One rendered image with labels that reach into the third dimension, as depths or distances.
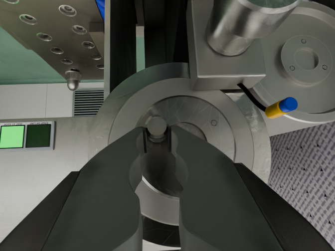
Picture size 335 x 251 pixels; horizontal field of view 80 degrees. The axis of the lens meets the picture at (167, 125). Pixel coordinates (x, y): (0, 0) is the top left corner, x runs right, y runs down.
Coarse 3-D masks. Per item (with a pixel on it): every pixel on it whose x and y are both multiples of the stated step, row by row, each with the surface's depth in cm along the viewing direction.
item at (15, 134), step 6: (6, 126) 48; (12, 126) 48; (18, 126) 48; (6, 132) 47; (12, 132) 47; (18, 132) 47; (0, 138) 47; (6, 138) 47; (12, 138) 47; (18, 138) 47; (0, 144) 47; (6, 144) 47; (12, 144) 47; (18, 144) 47
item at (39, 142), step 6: (30, 126) 48; (36, 126) 48; (42, 126) 48; (48, 126) 48; (30, 132) 48; (36, 132) 48; (42, 132) 48; (48, 132) 48; (30, 138) 47; (36, 138) 47; (42, 138) 47; (48, 138) 48; (30, 144) 47; (36, 144) 47; (42, 144) 47; (48, 144) 47
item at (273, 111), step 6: (240, 84) 15; (246, 90) 15; (252, 96) 15; (252, 102) 15; (258, 102) 14; (282, 102) 12; (288, 102) 12; (294, 102) 12; (264, 108) 14; (270, 108) 13; (276, 108) 12; (282, 108) 12; (288, 108) 12; (294, 108) 12; (270, 114) 13; (276, 114) 13; (282, 114) 12
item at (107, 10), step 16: (112, 0) 20; (112, 16) 20; (128, 16) 32; (112, 32) 19; (128, 32) 31; (112, 48) 19; (128, 48) 31; (112, 64) 19; (128, 64) 30; (112, 80) 18
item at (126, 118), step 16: (160, 80) 17; (176, 80) 17; (144, 96) 16; (160, 96) 16; (208, 96) 16; (224, 96) 17; (128, 112) 16; (224, 112) 16; (240, 112) 16; (112, 128) 16; (128, 128) 16; (240, 128) 16; (240, 144) 16; (240, 160) 16; (144, 192) 15; (144, 208) 15; (160, 208) 15; (176, 208) 15; (176, 224) 15
